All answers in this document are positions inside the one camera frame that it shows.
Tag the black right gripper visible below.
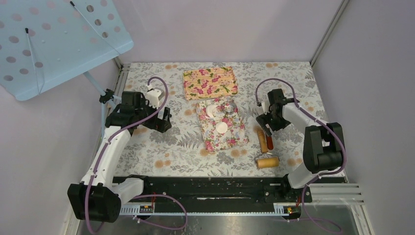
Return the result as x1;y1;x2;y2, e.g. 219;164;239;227
256;109;292;138

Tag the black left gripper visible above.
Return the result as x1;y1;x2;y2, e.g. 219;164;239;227
136;98;171;132

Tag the red handled metal scraper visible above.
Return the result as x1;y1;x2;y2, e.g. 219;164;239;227
266;135;274;150

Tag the wooden dough roller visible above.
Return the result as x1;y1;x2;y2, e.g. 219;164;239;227
255;129;279;169

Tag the round metal dough cutter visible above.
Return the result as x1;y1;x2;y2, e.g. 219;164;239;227
220;101;238;115

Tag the white dough ball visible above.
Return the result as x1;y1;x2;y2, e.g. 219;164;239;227
206;105;225;119

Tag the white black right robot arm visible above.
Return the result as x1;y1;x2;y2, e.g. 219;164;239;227
255;89;345;202

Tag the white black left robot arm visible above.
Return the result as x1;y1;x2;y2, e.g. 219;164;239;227
67;89;172;222

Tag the round cut dough wrapper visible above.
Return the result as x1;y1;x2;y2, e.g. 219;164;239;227
215;122;228;134

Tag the floral grey table mat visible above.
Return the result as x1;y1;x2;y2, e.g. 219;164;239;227
116;62;327;177

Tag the yellow floral rectangular tray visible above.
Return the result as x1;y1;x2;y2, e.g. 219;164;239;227
183;67;238;100

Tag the light blue perforated music stand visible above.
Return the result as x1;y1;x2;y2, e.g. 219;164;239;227
0;0;143;146

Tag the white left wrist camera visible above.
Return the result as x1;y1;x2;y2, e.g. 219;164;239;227
145;85;164;109

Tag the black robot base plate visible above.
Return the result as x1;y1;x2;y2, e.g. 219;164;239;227
132;175;302;207

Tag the white slotted cable duct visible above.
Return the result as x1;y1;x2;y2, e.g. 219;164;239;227
120;203;289;216

